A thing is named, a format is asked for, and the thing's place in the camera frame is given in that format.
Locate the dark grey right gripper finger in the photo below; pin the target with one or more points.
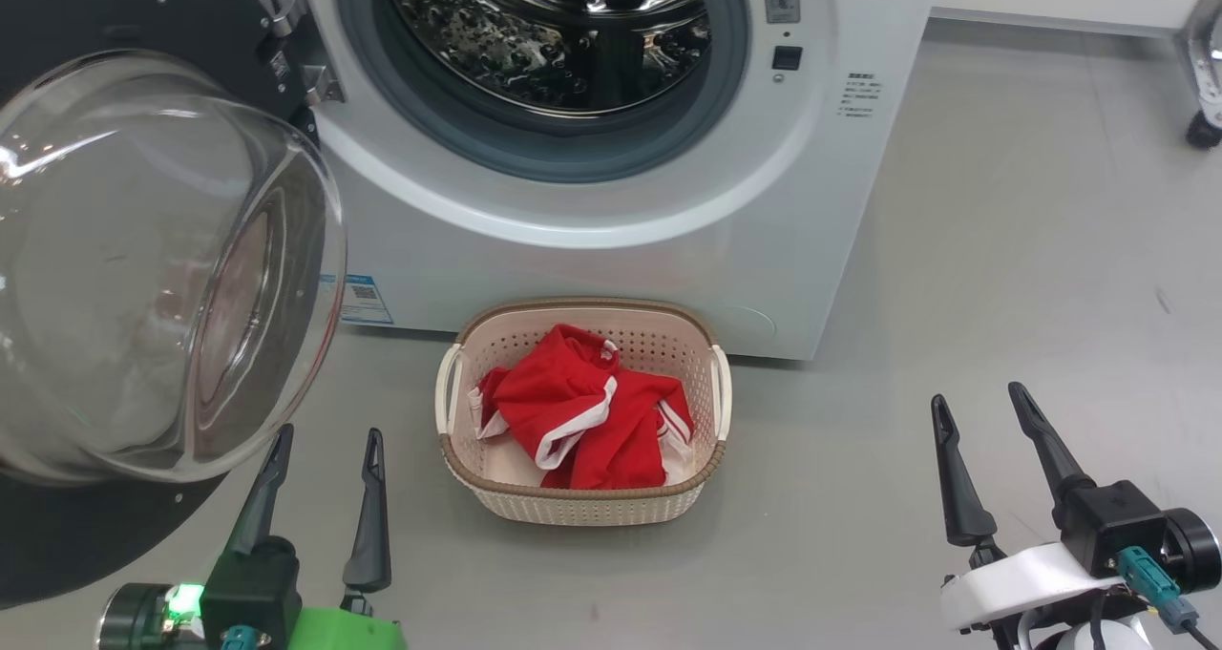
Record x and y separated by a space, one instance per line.
959 497
1045 450

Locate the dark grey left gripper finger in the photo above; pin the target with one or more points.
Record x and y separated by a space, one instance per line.
263 502
370 535

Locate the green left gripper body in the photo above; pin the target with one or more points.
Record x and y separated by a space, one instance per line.
344 631

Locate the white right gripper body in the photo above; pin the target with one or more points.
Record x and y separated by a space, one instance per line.
1021 588

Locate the red garment with white trim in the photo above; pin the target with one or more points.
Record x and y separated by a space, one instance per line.
573 402

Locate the round glass washing machine door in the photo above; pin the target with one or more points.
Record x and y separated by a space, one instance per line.
143 268

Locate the cream perforated laundry basket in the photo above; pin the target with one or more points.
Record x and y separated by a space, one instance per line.
592 507

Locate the white front-load washing machine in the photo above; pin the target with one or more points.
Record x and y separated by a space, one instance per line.
764 230

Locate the blue energy label sticker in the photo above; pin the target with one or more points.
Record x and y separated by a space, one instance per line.
363 299

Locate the small text sticker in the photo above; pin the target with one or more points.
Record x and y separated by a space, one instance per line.
859 94

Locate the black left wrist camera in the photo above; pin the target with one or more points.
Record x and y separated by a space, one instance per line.
248 593

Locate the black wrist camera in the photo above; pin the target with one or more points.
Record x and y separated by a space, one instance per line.
1117 526
248 593

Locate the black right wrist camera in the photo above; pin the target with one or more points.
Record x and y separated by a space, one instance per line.
1117 526

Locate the teal left camera connector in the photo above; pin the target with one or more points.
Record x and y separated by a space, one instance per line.
239 639

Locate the teal camera connector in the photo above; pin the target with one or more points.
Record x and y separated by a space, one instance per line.
239 639
1150 578

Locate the teal right camera connector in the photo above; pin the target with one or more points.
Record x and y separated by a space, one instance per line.
1150 578

